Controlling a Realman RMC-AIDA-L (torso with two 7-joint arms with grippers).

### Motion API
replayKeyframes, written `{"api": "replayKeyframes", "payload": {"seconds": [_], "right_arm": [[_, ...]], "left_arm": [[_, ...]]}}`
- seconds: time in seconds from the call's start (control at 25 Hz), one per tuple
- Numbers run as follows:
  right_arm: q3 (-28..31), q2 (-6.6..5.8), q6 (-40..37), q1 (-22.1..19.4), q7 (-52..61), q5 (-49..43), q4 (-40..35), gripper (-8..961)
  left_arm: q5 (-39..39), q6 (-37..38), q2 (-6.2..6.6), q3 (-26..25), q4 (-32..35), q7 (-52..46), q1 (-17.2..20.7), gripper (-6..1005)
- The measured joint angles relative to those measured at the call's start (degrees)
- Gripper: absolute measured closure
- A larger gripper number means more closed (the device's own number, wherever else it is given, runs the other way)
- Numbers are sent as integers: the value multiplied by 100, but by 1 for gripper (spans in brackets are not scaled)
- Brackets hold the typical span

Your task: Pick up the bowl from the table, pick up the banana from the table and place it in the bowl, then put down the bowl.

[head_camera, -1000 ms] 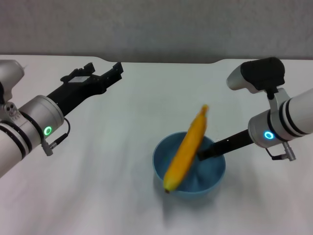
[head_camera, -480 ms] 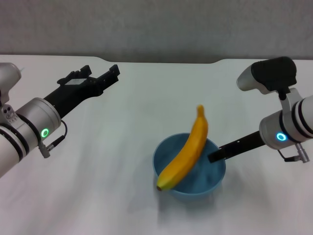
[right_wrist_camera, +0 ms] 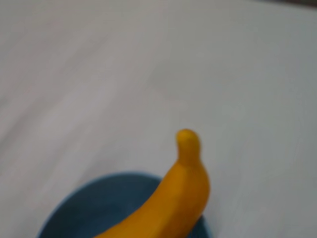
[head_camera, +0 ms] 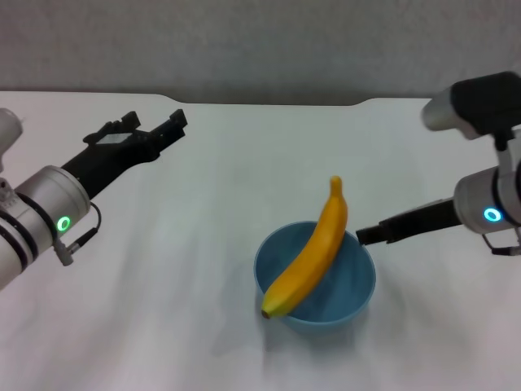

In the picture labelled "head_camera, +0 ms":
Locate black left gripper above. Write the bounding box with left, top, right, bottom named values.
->
left=60, top=108, right=188, bottom=200

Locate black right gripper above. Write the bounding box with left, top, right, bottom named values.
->
left=356, top=198, right=459, bottom=245

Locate yellow banana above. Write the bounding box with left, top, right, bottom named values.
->
left=260, top=175, right=349, bottom=319

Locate blue ceramic bowl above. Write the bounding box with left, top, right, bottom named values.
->
left=254, top=221, right=377, bottom=336

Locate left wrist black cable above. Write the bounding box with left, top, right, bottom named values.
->
left=55, top=201, right=102, bottom=267

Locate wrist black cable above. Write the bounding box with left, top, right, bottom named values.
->
left=482, top=231, right=521, bottom=257
left=55, top=201, right=102, bottom=267

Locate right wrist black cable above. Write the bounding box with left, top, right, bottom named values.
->
left=482, top=231, right=521, bottom=257

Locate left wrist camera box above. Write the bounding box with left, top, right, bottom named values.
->
left=0, top=108, right=24, bottom=173

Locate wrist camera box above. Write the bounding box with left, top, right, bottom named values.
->
left=421, top=72, right=521, bottom=151
left=0, top=108, right=24, bottom=173

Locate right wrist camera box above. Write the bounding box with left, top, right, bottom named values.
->
left=421, top=72, right=521, bottom=151

